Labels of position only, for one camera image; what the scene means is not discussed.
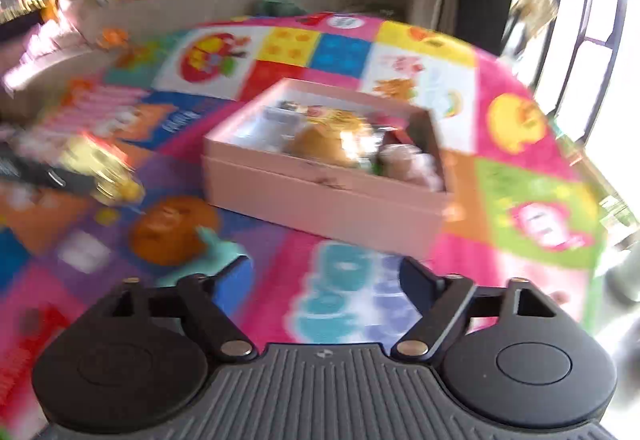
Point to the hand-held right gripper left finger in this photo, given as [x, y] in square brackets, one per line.
[235, 281]

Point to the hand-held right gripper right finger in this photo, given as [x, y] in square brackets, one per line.
[415, 280]

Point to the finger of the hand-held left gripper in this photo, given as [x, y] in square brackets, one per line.
[40, 175]

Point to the pink cardboard box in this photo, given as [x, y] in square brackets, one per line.
[310, 200]

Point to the bread bun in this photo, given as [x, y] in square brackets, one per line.
[320, 147]

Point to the colourful cartoon play mat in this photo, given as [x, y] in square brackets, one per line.
[350, 280]

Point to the orange brown round toy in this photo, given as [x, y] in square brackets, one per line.
[172, 230]

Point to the black window frame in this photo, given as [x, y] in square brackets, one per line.
[595, 60]

